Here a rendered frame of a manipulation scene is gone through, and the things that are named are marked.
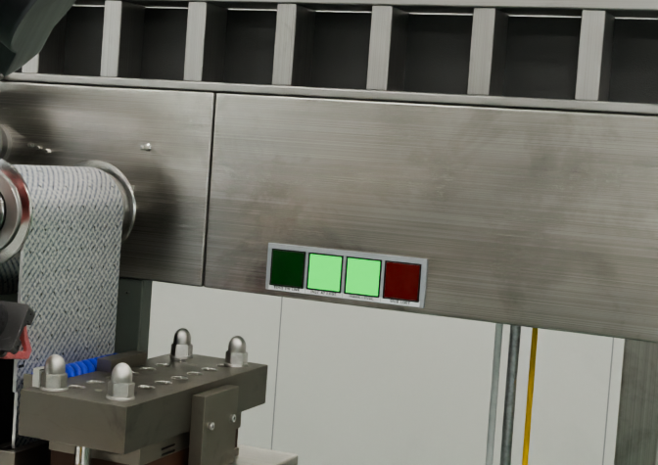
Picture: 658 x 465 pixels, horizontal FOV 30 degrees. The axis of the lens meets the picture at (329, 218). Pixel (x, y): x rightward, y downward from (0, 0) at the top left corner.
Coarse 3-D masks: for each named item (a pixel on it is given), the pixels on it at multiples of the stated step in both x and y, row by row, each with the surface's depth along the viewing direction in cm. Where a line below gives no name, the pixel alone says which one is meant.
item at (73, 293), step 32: (32, 256) 164; (64, 256) 170; (96, 256) 178; (32, 288) 164; (64, 288) 171; (96, 288) 178; (64, 320) 172; (96, 320) 179; (32, 352) 165; (64, 352) 172; (96, 352) 180
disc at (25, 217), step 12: (0, 168) 162; (12, 168) 162; (12, 180) 162; (24, 192) 161; (24, 204) 161; (24, 216) 161; (24, 228) 161; (12, 240) 162; (24, 240) 161; (0, 252) 162; (12, 252) 162
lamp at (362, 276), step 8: (352, 264) 178; (360, 264) 177; (368, 264) 177; (376, 264) 176; (352, 272) 178; (360, 272) 177; (368, 272) 177; (376, 272) 176; (352, 280) 178; (360, 280) 177; (368, 280) 177; (376, 280) 176; (352, 288) 178; (360, 288) 177; (368, 288) 177; (376, 288) 176
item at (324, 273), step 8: (312, 256) 180; (320, 256) 180; (328, 256) 179; (336, 256) 179; (312, 264) 180; (320, 264) 180; (328, 264) 179; (336, 264) 179; (312, 272) 180; (320, 272) 180; (328, 272) 179; (336, 272) 179; (312, 280) 180; (320, 280) 180; (328, 280) 179; (336, 280) 179; (312, 288) 180; (320, 288) 180; (328, 288) 179; (336, 288) 179
